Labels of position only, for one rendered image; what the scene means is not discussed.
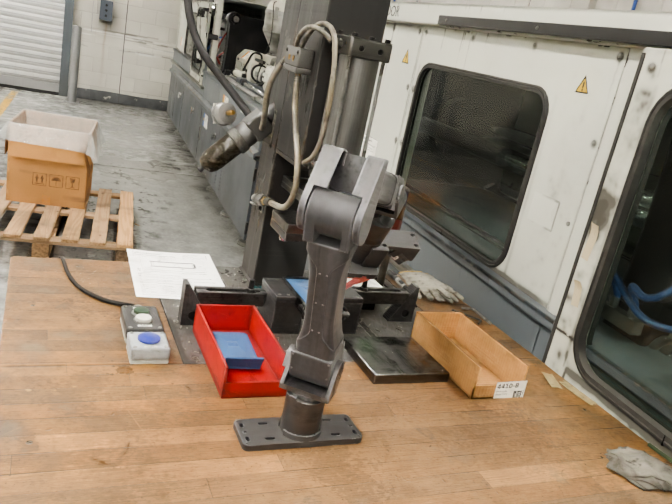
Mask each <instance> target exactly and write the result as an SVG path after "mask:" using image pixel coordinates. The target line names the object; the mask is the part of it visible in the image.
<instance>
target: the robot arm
mask: <svg viewBox="0 0 672 504"><path fill-rule="evenodd" d="M388 163H389V161H388V160H387V159H383V158H379V157H375V156H371V155H368V156H367V158H366V157H362V156H358V155H354V154H350V153H347V150H346V149H343V148H339V147H335V146H331V145H327V144H325V145H324V146H323V148H322V150H321V152H320V154H319V157H318V159H317V161H316V164H315V166H314V168H313V170H312V173H311V175H310V177H309V179H308V182H307V184H306V186H305V188H304V191H303V193H302V195H301V198H300V201H299V204H298V208H297V213H296V225H297V227H298V228H299V229H302V230H303V238H302V240H303V241H306V242H307V247H306V249H307V252H308V258H309V281H308V290H307V299H306V308H305V316H304V321H303V325H302V329H301V331H300V334H299V336H298V337H297V340H296V344H295V345H293V344H291V345H290V346H289V348H288V350H287V353H286V355H285V358H284V361H283V364H282V366H284V367H285V368H284V371H283V374H282V377H281V380H280V383H279V388H282V389H285V390H287V392H286V397H285V402H284V407H283V412H282V415H281V416H280V417H269V418H250V419H237V420H235V421H234V425H233V429H234V431H235V434H236V436H237V439H238V441H239V443H240V446H241V448H242V449H243V450H244V451H248V452H250V451H264V450H277V449H291V448H304V447H318V446H331V445H345V444H358V443H360V442H361V439H362V434H361V432H360V431H359V430H358V428H357V427H356V425H355V424H354V422H353V421H352V420H351V418H350V417H349V416H348V415H346V414H327V415H323V410H324V406H325V404H329V402H330V401H331V399H332V398H333V397H334V395H335V394H336V390H337V387H338V384H339V381H340V378H341V375H342V372H343V369H344V364H345V361H344V360H342V359H343V352H344V346H345V341H343V339H344V334H343V331H342V310H343V303H344V297H345V290H346V289H348V288H349V287H351V286H353V285H355V284H359V283H362V282H365V281H369V280H370V279H375V278H376V277H377V275H378V271H377V268H378V267H379V265H380V264H381V262H382V261H383V260H384V258H385V257H386V255H388V256H389V257H391V258H392V259H393V260H394V261H395V262H396V263H397V264H398V265H400V264H402V263H404V262H406V261H408V260H409V261H412V260H413V259H414V258H415V256H416V255H417V254H418V252H419V251H420V246H419V243H418V241H417V238H416V235H415V232H410V231H401V230H392V229H391V228H392V227H393V225H394V223H395V220H396V219H397V217H398V215H399V214H400V212H401V210H402V208H403V206H404V204H405V202H406V200H407V194H406V191H405V185H404V179H403V178H402V177H401V176H398V175H395V174H393V173H390V172H387V171H386V170H387V167H388ZM329 184H330V187H331V188H332V189H334V190H336V191H339V192H336V191H333V190H329V189H328V187H329ZM325 188H327V189H325ZM340 192H343V193H340ZM344 193H346V194H344ZM348 194H349V195H348ZM347 278H353V279H352V280H350V281H349V282H347Z"/></svg>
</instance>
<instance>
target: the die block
mask: <svg viewBox="0 0 672 504"><path fill-rule="evenodd" d="M261 289H264V290H265V291H266V292H267V298H266V302H265V304H264V305H263V306H262V307H258V309H257V310H258V312H259V313H260V315H261V316H262V318H263V319H264V321H265V322H266V324H267V325H268V327H269V329H270V330H271V332H272V333H284V334H298V333H299V329H300V324H301V319H302V316H301V313H300V312H299V310H298V309H297V308H296V306H295V301H276V300H275V299H274V298H273V296H272V295H271V293H270V292H269V291H268V289H267V288H266V286H265V285H264V284H263V282H262V286H261ZM343 306H344V307H346V308H347V309H348V312H349V314H350V315H349V317H346V319H345V320H343V319H342V331H343V334H355V333H356V329H357V324H358V320H359V316H360V311H361V307H362V303H343Z"/></svg>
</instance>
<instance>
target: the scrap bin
mask: <svg viewBox="0 0 672 504"><path fill-rule="evenodd" d="M192 331H193V333H194V336H195V338H196V341H197V343H198V345H199V348H200V350H201V352H202V355H203V357H204V359H205V362H206V364H207V367H208V369H209V371H210V374H211V376H212V378H213V381H214V383H215V386H216V388H217V390H218V393H219V395H220V397H221V399H226V398H252V397H278V396H286V392H287V390H285V389H282V388H279V383H280V380H281V377H282V374H283V371H284V368H285V367H284V366H282V364H283V361H284V358H285V355H286V353H285V352H284V350H283V349H282V347H281V346H280V344H279V342H278V341H277V339H276V338H275V336H274V335H273V333H272V332H271V330H270V329H269V327H268V325H267V324H266V322H265V321H264V319H263V318H262V316H261V315H260V313H259V312H258V310H257V308H256V307H255V305H219V304H196V310H195V317H194V324H193V330H192ZM212 332H241V333H246V334H247V335H248V337H249V339H250V342H251V344H252V346H253V348H254V351H255V353H256V355H257V357H263V358H264V361H263V363H262V365H261V367H260V369H229V367H228V365H227V363H226V361H225V359H224V356H223V354H222V352H221V350H220V348H219V346H218V344H217V342H216V340H215V338H214V335H213V333H212Z"/></svg>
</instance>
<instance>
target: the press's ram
mask: <svg viewBox="0 0 672 504"><path fill-rule="evenodd" d="M293 178H294V176H286V175H283V180H282V185H281V186H282V187H283V188H284V189H285V190H287V191H288V192H289V193H291V190H292V185H293ZM308 179H309V178H303V177H300V183H299V189H298V193H297V196H296V199H297V200H298V201H300V198H301V195H302V193H303V191H304V188H305V186H306V184H307V182H308ZM296 213H297V211H289V210H284V211H281V210H277V209H273V211H272V217H271V222H270V226H271V227H272V228H273V229H274V230H275V231H276V232H277V233H278V234H279V240H281V241H282V242H285V241H293V242H306V241H303V240H302V238H303V230H302V229H299V228H298V227H297V225H296Z"/></svg>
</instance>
